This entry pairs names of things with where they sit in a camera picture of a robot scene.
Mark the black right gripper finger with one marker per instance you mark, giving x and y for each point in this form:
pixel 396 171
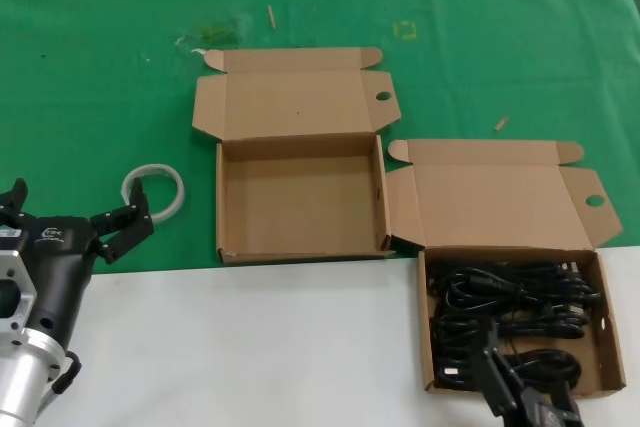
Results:
pixel 497 377
pixel 567 397

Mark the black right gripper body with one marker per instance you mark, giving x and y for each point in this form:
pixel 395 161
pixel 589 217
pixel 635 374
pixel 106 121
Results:
pixel 540 412

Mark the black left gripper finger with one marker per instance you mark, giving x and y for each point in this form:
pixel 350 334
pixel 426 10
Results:
pixel 127 227
pixel 14 202

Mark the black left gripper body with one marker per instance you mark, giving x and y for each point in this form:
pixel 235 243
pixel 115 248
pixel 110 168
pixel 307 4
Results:
pixel 55 267

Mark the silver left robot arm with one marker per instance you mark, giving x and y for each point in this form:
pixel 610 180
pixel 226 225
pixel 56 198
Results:
pixel 20 377

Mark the open cardboard box with dot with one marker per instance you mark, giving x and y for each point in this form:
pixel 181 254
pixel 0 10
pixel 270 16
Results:
pixel 300 197

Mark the clear tape roll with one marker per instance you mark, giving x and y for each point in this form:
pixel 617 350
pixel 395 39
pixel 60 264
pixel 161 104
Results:
pixel 179 194

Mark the green cloth mat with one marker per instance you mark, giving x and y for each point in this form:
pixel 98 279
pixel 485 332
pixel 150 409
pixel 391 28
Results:
pixel 100 97

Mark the clear plastic wrapper scrap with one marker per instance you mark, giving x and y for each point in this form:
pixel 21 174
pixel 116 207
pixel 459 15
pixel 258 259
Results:
pixel 215 32

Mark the small wooden stick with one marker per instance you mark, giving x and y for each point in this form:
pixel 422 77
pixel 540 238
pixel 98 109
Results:
pixel 501 123
pixel 271 17

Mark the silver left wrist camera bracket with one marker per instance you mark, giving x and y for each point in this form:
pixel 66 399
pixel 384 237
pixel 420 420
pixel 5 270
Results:
pixel 10 267

